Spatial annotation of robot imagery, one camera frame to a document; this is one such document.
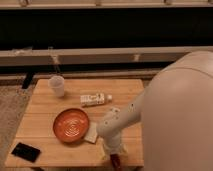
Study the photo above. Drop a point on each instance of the small white bottle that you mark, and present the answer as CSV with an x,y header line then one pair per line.
x,y
88,100

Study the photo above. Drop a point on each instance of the red chili pepper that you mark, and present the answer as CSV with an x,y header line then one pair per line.
x,y
115,160

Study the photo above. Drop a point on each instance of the black phone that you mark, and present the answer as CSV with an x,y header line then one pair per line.
x,y
26,152

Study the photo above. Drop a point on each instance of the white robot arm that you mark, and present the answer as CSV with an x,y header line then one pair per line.
x,y
176,114

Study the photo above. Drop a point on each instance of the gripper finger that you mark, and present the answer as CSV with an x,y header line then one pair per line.
x,y
123,152
106,156

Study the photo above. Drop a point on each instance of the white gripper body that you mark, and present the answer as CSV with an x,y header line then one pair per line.
x,y
113,145

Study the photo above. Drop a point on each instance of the wooden table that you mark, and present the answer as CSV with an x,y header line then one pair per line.
x,y
36,130

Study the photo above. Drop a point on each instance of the white plastic cup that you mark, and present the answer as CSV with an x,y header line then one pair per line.
x,y
56,83

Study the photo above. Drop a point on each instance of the orange bowl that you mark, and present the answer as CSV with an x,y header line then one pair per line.
x,y
71,125

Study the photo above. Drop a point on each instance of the white sponge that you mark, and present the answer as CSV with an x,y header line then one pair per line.
x,y
91,135

